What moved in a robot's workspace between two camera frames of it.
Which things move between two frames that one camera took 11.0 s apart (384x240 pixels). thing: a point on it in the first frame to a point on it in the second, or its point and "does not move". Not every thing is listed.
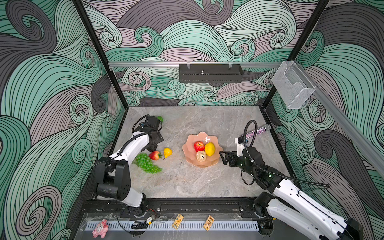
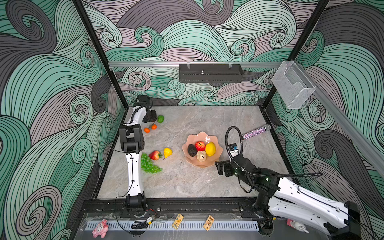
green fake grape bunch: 145,162 does not move
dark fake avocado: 152,147 to 192,150
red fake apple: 199,146 does not move
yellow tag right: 208,223 does not move
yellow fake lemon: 210,149 does not move
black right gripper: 234,155 to 227,165
